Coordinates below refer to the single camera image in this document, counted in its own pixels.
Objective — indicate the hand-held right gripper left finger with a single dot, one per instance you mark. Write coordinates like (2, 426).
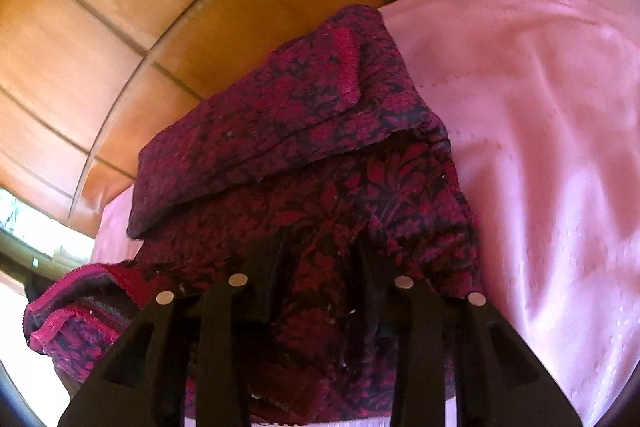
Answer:
(262, 292)

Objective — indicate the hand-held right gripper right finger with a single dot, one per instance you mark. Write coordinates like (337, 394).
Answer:
(372, 302)

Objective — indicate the dark red floral knit garment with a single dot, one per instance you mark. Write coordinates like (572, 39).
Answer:
(310, 157)

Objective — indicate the window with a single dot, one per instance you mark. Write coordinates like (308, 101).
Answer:
(30, 217)

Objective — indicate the pink bed sheet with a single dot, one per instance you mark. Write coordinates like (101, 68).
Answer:
(550, 132)

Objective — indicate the wooden panelled wardrobe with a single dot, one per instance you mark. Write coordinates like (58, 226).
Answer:
(125, 32)

